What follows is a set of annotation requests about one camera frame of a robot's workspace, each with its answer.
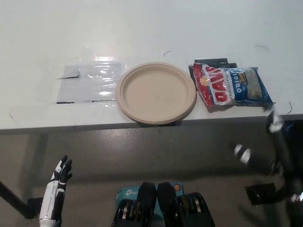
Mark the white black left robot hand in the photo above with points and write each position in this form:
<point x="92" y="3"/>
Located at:
<point x="53" y="201"/>

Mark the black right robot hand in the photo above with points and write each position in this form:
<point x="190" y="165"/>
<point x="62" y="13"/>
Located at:
<point x="255" y="158"/>

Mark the red blue sunflower seeds bag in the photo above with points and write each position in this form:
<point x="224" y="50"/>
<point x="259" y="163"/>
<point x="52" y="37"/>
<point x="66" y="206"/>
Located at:
<point x="220" y="89"/>

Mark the beige paper plate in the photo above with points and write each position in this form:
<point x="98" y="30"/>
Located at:
<point x="156" y="94"/>

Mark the black table leg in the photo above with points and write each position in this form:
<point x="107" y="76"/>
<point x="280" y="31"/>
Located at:
<point x="14" y="201"/>
<point x="260" y="192"/>

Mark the teal tp-link box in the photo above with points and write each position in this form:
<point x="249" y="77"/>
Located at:
<point x="127" y="192"/>

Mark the black mat patch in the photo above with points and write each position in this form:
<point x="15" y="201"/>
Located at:
<point x="213" y="61"/>

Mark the clear plastic film sheet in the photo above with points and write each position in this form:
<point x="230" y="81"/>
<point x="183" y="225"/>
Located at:
<point x="106" y="58"/>

